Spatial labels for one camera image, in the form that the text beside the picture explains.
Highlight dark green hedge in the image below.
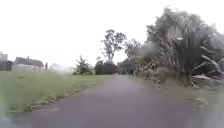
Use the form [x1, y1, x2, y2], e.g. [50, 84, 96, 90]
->
[94, 60, 119, 76]

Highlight tall thin tree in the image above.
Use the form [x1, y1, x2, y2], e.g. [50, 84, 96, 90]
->
[100, 29, 128, 63]

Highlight small green tree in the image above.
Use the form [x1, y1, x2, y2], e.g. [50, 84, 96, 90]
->
[73, 55, 95, 76]

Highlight grey asphalt path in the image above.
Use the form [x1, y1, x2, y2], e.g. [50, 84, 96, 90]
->
[0, 74, 224, 128]

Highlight large tall grass bush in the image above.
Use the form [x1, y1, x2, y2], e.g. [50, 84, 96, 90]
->
[133, 7, 224, 90]

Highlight green grass field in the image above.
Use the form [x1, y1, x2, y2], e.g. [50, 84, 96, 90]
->
[0, 71, 114, 114]

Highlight house with dark roof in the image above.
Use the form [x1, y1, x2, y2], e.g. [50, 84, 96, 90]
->
[13, 55, 45, 70]

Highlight pale fence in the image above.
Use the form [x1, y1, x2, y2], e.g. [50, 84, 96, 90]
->
[11, 64, 51, 74]

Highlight grass verge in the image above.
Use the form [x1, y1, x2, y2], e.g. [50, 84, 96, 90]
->
[131, 75, 224, 114]

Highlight dark building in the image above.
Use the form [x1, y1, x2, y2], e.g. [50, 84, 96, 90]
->
[0, 52, 14, 72]

